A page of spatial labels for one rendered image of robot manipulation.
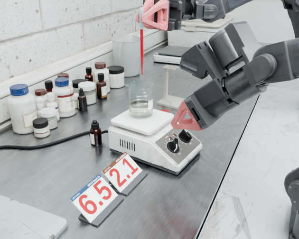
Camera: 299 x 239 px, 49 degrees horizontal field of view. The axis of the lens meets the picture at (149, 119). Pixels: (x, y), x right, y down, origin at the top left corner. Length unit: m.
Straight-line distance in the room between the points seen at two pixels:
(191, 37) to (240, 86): 1.28
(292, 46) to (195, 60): 0.17
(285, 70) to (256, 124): 0.52
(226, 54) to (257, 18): 1.54
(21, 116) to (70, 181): 0.29
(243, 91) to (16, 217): 0.47
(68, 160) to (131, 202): 0.22
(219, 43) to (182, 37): 1.27
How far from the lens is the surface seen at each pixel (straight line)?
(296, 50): 0.51
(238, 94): 0.58
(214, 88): 0.59
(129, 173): 0.73
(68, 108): 1.03
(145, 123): 0.78
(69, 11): 1.29
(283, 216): 0.69
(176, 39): 1.87
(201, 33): 1.82
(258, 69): 0.52
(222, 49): 0.59
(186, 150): 0.78
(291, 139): 0.97
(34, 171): 0.80
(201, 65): 0.60
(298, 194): 0.55
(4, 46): 1.07
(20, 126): 0.97
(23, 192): 0.75
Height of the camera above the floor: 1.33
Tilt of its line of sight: 26 degrees down
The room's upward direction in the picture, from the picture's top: straight up
